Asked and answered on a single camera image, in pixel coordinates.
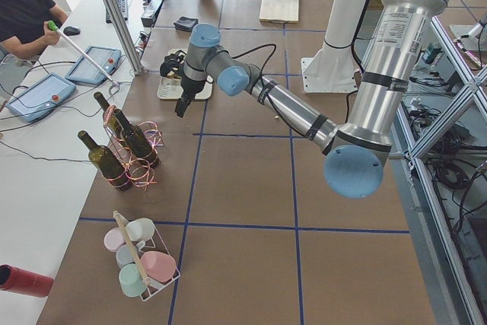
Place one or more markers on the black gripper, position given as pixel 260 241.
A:
pixel 189 89

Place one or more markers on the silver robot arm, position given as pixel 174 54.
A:
pixel 355 151

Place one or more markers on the white bear tray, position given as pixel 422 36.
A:
pixel 170 88

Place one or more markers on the dark wine bottle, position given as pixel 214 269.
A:
pixel 109 120
pixel 136 140
pixel 106 162

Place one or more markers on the grey folded cloth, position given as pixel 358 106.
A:
pixel 185 24

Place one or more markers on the black keyboard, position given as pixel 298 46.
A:
pixel 124 8

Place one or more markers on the white cup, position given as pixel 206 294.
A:
pixel 141 229

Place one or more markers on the black computer mouse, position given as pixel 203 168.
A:
pixel 71 31

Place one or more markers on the wooden cutting board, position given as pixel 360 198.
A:
pixel 279 11

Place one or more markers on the light pink cup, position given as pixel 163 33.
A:
pixel 113 240

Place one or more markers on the near teach pendant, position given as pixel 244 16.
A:
pixel 40 99

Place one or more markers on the grey blue cup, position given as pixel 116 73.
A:
pixel 124 256

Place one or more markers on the large pink cup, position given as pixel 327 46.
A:
pixel 159 266

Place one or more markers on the person in black shirt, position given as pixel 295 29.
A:
pixel 24 26

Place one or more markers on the mint green cup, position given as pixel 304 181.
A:
pixel 131 282

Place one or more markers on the red cylinder bottle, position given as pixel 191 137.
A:
pixel 21 281

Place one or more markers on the copper wire bottle rack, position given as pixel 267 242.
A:
pixel 138 170

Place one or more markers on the white stick green handle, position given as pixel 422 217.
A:
pixel 53 27

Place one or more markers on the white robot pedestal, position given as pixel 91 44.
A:
pixel 332 68

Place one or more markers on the wire dish rack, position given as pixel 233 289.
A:
pixel 137 249

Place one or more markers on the aluminium frame post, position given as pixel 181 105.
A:
pixel 124 36

